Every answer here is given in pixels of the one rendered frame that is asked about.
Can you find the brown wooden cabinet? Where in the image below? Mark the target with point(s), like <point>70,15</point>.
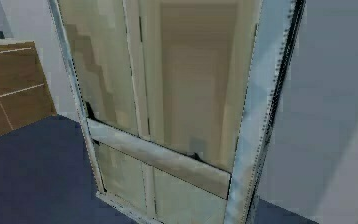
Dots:
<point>13,86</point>

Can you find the silver framed glass door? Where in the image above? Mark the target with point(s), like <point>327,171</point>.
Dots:
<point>253,110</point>

